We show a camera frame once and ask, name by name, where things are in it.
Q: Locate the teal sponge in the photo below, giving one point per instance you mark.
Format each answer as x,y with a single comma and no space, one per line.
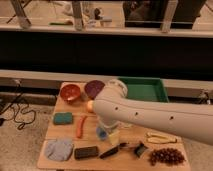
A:
63,118

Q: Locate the yellow banana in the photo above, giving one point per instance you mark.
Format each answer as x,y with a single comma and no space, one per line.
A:
160,138

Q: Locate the red bowl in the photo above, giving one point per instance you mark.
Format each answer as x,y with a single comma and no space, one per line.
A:
70,92

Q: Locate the small black brush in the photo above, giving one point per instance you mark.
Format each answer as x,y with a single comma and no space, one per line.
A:
140,149

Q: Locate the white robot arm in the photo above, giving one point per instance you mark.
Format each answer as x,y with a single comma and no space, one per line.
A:
191,121

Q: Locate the yellow round fruit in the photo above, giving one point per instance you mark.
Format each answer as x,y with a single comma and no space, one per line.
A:
89,106

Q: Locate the bunch of dark grapes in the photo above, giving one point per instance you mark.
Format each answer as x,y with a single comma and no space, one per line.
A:
169,156

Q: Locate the blue grey cloth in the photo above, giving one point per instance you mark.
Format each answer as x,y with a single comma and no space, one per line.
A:
59,149

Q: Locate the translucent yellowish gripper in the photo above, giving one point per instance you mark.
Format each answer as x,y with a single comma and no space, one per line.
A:
113,136

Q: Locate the blue plastic cup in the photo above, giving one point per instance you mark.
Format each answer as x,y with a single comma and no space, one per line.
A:
101,134

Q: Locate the green plastic tray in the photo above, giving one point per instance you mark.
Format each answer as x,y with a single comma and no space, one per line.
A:
145,89

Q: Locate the purple bowl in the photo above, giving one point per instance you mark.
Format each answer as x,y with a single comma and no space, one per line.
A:
93,88

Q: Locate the wooden board table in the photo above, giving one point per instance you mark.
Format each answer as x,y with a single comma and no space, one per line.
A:
122,161

